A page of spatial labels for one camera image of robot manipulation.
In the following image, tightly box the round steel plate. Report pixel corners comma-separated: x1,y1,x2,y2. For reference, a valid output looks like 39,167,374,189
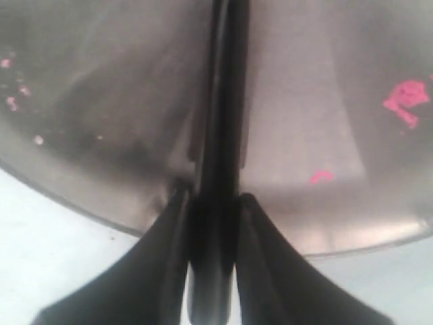
1,1,432,256

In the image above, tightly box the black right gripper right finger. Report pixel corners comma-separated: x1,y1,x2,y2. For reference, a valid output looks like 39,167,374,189
235,194,393,325

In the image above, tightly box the black knife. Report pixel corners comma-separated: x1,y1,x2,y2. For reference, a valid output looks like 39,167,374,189
188,1,250,324

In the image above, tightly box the pink clay crumb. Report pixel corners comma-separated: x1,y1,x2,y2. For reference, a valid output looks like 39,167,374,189
382,79,430,129

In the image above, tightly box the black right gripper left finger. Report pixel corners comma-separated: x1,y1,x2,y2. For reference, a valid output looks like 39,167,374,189
33,189,189,324

